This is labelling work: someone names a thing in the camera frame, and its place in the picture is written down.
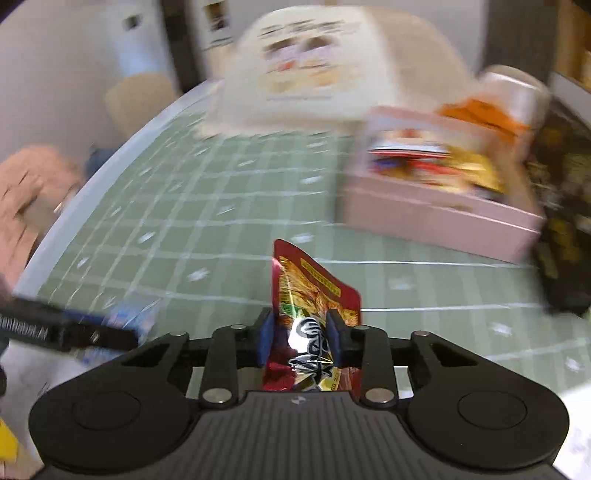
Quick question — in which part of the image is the orange tissue box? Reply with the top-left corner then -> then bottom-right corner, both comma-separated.
436,98 -> 531,143

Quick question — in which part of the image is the green checked tablecloth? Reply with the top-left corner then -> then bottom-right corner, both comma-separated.
38,114 -> 590,393

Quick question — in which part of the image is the pink jacket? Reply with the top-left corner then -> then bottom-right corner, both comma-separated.
1,145 -> 86,287

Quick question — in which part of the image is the blue candy clear packet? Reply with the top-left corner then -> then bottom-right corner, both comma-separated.
71,297 -> 161,367

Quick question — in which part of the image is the yellow snack packet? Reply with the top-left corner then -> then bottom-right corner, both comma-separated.
440,146 -> 505,194

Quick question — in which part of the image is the pink open gift box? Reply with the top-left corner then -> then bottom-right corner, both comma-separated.
339,107 -> 545,263

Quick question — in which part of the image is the white paper sheet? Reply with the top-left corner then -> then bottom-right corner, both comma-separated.
1,342 -> 120,479

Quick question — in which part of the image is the beige chair right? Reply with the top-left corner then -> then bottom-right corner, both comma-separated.
478,65 -> 552,130

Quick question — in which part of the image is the black plum snack bag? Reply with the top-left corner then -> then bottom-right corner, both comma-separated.
524,98 -> 590,316

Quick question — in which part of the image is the blue water bottle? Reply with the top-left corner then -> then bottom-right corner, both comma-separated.
84,146 -> 116,179

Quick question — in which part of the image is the beige chair left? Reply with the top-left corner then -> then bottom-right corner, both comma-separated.
104,72 -> 181,140

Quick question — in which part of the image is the dark red jerky packet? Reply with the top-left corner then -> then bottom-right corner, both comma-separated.
263,239 -> 362,392

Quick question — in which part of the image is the wooden wall shelf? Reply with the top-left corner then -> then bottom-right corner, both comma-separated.
554,0 -> 591,91

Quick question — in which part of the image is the cream mesh food cover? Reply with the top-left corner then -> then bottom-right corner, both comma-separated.
197,6 -> 475,136

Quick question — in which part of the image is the rice cracker packet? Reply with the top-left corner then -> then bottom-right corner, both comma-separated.
369,129 -> 451,161

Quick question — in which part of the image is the beige chair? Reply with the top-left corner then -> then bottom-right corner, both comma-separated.
104,72 -> 181,140
478,65 -> 552,130

